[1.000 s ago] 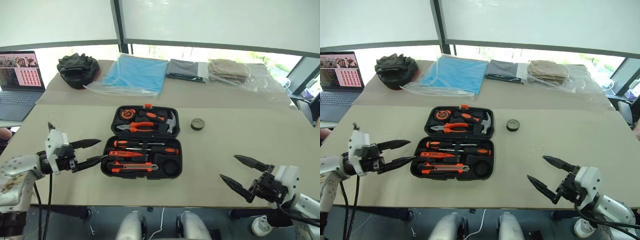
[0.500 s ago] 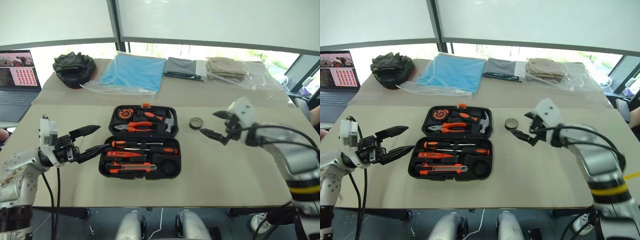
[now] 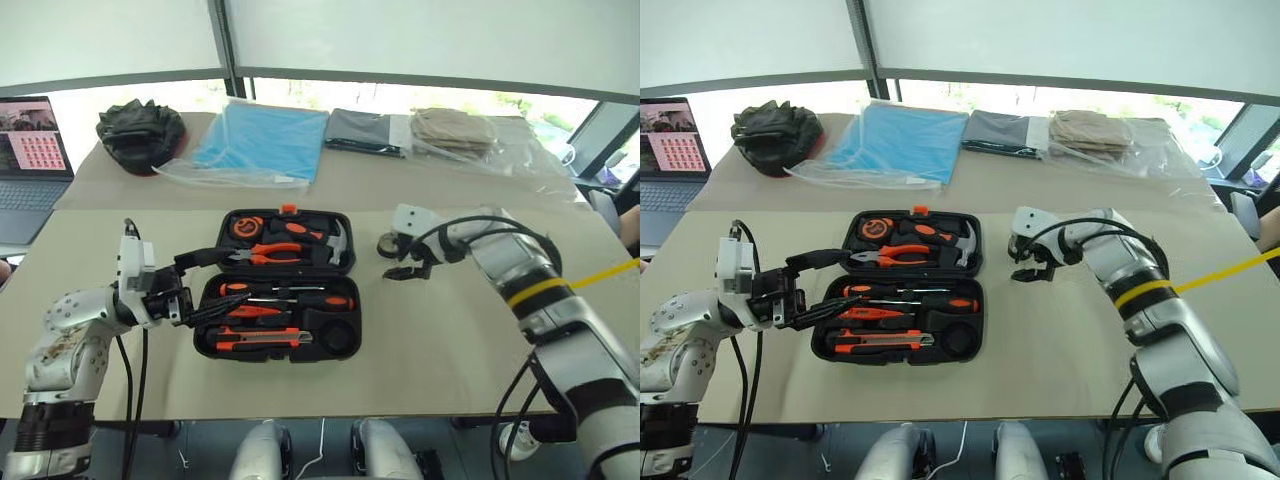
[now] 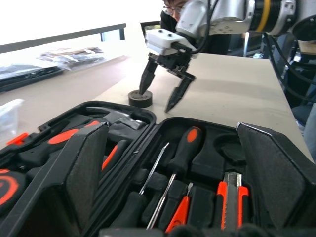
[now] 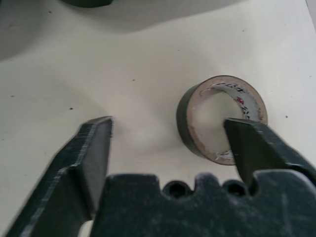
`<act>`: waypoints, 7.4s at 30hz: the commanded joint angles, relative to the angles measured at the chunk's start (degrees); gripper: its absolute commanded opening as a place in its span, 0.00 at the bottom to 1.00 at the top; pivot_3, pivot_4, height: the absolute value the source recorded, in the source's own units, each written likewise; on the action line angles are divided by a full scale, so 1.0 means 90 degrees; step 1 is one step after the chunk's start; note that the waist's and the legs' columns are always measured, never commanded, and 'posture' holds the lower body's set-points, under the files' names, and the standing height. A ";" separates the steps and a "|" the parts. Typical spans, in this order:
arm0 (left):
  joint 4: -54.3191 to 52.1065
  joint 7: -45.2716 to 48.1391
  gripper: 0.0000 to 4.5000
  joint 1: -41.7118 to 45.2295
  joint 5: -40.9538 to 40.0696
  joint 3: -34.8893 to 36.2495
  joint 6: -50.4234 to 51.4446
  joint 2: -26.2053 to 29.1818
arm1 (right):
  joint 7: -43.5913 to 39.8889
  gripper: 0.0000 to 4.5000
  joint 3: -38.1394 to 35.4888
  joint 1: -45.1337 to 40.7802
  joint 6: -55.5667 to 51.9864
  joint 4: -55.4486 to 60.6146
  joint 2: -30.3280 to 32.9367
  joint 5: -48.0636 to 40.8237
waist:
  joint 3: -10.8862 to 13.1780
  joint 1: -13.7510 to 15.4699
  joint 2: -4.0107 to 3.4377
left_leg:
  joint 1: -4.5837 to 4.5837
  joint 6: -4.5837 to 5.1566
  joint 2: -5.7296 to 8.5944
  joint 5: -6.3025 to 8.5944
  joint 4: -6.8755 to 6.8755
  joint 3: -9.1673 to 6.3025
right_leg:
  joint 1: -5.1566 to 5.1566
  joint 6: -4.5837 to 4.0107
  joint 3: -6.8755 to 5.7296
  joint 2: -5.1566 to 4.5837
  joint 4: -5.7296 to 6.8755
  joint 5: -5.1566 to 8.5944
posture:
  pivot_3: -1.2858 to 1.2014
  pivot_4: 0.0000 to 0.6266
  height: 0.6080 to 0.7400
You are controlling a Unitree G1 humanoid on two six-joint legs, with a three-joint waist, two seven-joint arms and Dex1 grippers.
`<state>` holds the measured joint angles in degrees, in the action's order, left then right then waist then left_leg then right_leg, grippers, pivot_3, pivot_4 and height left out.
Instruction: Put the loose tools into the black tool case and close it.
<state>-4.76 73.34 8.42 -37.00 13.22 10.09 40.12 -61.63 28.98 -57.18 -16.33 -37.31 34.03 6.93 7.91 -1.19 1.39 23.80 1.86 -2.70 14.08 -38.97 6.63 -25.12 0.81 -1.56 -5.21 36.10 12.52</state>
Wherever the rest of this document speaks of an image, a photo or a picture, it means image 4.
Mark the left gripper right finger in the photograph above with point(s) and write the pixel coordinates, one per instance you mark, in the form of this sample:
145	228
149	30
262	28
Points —
279	177

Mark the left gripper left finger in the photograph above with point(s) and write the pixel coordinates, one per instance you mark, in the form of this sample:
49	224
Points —
49	197

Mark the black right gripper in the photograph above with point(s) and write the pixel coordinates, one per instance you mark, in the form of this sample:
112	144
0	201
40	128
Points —
170	61

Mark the black electrical tape roll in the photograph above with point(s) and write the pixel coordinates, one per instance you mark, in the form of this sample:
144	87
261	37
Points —
145	101

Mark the black orange utility knife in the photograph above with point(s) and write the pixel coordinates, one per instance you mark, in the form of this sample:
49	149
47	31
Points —
232	197

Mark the small orange tester pen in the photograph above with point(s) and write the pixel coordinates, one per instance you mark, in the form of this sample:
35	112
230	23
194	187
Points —
179	212

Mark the black tool case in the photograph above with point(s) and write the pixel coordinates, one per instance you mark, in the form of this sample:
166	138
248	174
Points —
212	158

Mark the black orange tape measure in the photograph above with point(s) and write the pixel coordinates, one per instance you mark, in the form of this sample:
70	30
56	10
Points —
10	187

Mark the person in black shirt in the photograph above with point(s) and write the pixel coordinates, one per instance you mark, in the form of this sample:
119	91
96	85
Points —
172	11

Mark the blue cloth in plastic bag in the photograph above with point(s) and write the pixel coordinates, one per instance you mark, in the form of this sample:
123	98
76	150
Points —
10	113

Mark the beige cloths in plastic bag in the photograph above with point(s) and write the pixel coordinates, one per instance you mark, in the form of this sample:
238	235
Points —
74	55

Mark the dark grey cloth in bag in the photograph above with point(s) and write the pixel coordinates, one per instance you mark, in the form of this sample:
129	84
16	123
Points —
24	74

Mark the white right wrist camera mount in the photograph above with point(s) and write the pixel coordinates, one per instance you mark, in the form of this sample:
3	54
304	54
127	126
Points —
160	40

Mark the dark window frame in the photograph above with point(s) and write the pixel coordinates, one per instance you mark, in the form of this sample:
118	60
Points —
61	35

